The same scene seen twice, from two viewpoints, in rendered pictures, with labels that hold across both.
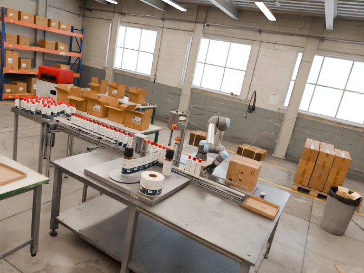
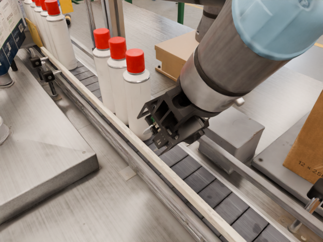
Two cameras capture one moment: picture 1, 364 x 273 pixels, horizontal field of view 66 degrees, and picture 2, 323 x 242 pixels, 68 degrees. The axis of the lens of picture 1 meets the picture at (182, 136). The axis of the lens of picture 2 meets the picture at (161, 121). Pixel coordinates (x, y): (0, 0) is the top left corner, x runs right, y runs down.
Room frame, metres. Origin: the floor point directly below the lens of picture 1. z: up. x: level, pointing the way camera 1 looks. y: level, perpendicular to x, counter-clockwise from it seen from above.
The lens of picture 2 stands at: (2.41, -0.43, 1.27)
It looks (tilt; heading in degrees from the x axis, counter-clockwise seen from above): 42 degrees down; 23
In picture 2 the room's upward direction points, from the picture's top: straight up
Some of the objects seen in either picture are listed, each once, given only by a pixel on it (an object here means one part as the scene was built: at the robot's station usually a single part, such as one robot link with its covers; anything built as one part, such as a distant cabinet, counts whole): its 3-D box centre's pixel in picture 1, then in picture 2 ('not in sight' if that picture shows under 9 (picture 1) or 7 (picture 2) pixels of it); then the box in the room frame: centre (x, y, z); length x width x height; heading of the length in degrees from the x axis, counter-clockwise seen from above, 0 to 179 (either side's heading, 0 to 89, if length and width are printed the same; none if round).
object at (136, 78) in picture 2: (198, 168); (138, 99); (2.75, -0.23, 0.98); 0.05 x 0.05 x 0.20
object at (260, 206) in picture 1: (261, 206); not in sight; (2.43, -0.86, 0.85); 0.30 x 0.26 x 0.04; 63
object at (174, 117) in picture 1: (177, 121); not in sight; (3.01, 0.08, 1.38); 0.17 x 0.10 x 0.19; 118
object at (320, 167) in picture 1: (319, 167); not in sight; (5.63, -2.96, 0.45); 1.20 x 0.84 x 0.89; 156
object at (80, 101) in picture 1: (82, 99); not in sight; (5.21, 2.00, 0.97); 0.44 x 0.38 x 0.37; 160
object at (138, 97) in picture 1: (136, 95); not in sight; (7.20, 1.36, 0.97); 0.43 x 0.42 x 0.37; 151
